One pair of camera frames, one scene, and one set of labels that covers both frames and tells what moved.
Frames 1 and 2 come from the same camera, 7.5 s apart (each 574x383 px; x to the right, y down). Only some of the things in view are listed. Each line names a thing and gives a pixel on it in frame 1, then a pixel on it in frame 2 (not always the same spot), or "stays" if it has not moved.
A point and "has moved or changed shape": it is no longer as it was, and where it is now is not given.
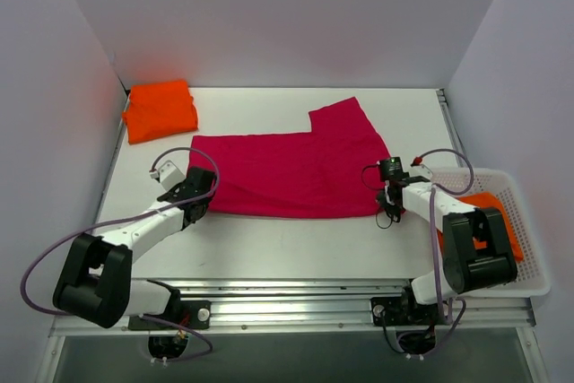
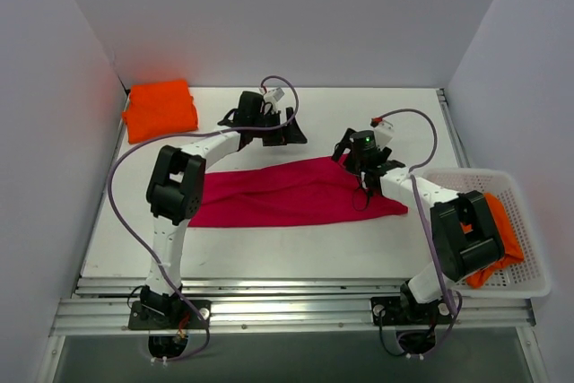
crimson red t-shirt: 332,171 has moved or changed shape
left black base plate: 192,314 stays
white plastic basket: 531,277 stays
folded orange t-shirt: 159,109 stays
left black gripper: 197,209 → 282,127
